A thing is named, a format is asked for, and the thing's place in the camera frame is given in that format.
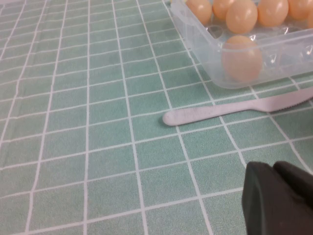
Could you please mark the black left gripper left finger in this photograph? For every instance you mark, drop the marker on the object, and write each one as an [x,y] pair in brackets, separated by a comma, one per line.
[264,208]

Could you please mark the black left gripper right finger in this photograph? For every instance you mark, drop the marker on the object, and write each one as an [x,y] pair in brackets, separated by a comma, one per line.
[298,181]

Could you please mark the tan plastic egg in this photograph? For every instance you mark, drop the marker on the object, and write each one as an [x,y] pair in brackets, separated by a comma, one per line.
[199,11]
[220,8]
[299,8]
[272,12]
[241,18]
[242,61]

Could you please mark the clear plastic egg box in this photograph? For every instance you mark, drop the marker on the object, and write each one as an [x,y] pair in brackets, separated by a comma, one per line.
[203,49]

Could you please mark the pink plastic knife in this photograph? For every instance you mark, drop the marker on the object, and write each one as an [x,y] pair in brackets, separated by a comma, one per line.
[195,115]

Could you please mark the green checked tablecloth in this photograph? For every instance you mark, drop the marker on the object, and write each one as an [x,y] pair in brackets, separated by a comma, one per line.
[97,122]

